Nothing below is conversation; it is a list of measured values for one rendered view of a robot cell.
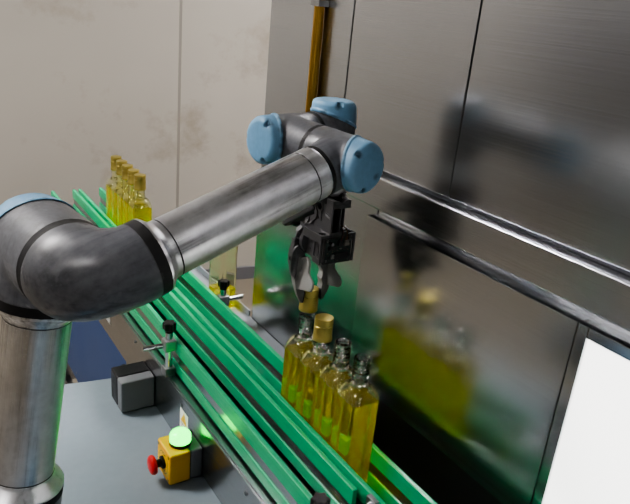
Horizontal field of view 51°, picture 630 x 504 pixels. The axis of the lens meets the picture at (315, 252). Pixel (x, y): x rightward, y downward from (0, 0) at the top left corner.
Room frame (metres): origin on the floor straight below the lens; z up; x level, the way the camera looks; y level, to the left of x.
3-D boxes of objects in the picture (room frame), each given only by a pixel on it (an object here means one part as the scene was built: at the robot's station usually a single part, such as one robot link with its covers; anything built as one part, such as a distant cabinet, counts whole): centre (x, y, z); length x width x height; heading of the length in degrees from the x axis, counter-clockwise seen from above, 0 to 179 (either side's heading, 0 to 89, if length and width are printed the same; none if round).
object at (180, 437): (1.10, 0.23, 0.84); 0.04 x 0.04 x 0.03
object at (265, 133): (1.01, 0.05, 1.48); 0.11 x 0.11 x 0.08; 44
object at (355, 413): (0.96, -0.10, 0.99); 0.06 x 0.06 x 0.21; 34
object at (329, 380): (1.01, -0.06, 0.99); 0.06 x 0.06 x 0.21; 34
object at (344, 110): (1.09, -0.01, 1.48); 0.09 x 0.08 x 0.11; 134
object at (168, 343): (1.25, 0.32, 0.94); 0.07 x 0.04 x 0.13; 125
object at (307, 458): (1.57, 0.40, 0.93); 1.75 x 0.01 x 0.08; 35
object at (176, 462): (1.10, 0.24, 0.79); 0.07 x 0.07 x 0.07; 35
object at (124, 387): (1.33, 0.40, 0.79); 0.08 x 0.08 x 0.08; 35
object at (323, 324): (1.06, -0.03, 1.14); 0.04 x 0.04 x 0.04
